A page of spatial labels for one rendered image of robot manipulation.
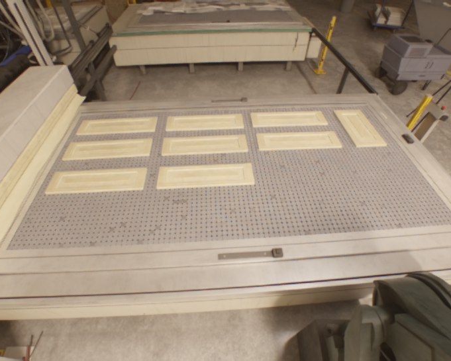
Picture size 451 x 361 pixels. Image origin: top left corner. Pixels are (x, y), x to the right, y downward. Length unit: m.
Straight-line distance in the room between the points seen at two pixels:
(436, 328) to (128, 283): 1.26
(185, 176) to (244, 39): 3.49
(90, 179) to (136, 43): 3.40
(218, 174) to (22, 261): 1.23
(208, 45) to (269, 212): 3.73
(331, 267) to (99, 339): 1.76
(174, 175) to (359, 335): 1.31
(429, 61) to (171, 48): 4.31
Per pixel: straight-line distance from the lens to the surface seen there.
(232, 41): 4.77
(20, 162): 2.15
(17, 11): 2.93
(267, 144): 1.93
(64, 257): 1.61
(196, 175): 1.66
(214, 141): 1.93
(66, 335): 2.45
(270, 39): 4.86
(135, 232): 1.51
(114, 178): 1.80
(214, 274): 1.34
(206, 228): 1.43
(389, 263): 1.63
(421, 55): 5.25
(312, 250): 1.45
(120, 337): 2.27
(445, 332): 1.03
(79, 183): 1.89
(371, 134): 2.34
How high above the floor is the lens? 2.11
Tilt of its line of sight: 49 degrees down
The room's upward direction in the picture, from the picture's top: straight up
